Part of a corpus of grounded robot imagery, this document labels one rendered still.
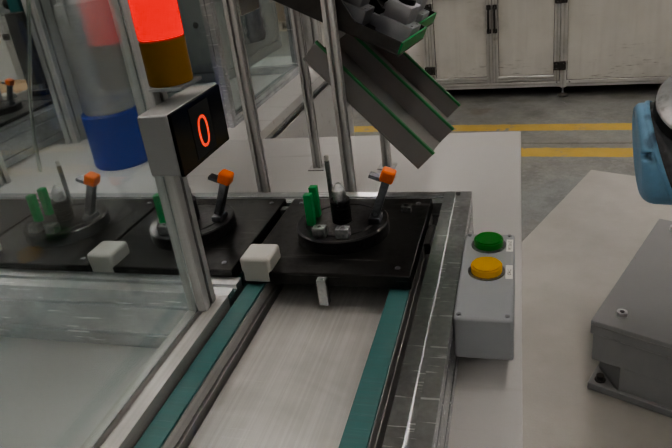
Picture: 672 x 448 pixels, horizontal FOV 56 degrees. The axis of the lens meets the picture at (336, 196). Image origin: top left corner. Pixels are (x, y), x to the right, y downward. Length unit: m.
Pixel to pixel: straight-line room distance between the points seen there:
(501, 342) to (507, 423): 0.09
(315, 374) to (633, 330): 0.36
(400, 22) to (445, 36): 3.83
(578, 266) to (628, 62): 3.92
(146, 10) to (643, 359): 0.65
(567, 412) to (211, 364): 0.42
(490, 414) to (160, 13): 0.58
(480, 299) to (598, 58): 4.18
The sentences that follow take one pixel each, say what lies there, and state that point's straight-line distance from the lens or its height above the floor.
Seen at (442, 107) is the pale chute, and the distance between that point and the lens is 1.35.
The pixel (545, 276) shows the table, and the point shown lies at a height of 0.86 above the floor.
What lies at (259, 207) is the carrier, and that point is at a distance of 1.08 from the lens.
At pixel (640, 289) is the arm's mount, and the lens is 0.84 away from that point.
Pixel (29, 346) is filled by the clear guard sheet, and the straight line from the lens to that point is 0.61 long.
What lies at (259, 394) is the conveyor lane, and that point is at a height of 0.92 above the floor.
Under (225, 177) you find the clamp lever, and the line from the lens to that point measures 0.97.
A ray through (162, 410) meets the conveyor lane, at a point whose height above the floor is 0.95.
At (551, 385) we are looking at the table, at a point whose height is 0.86.
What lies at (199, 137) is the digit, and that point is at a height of 1.20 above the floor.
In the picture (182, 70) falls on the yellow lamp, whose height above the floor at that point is 1.27.
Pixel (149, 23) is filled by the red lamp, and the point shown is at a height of 1.33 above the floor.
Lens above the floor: 1.41
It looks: 24 degrees down
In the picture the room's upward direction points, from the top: 8 degrees counter-clockwise
